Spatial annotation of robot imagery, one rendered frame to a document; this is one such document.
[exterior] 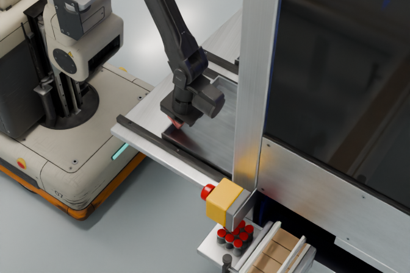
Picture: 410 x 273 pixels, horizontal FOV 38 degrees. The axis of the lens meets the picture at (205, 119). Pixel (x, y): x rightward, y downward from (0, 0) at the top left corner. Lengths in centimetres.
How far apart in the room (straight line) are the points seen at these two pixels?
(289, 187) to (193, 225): 124
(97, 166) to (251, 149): 117
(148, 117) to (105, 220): 94
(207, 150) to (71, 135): 97
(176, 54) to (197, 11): 200
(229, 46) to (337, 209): 78
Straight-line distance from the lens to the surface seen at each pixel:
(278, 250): 135
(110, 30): 203
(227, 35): 186
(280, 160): 119
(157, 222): 246
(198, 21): 327
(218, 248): 139
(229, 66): 173
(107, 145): 235
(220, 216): 130
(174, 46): 133
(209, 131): 159
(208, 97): 138
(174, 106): 148
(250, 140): 120
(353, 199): 116
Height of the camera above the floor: 211
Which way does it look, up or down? 50 degrees down
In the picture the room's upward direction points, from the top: straight up
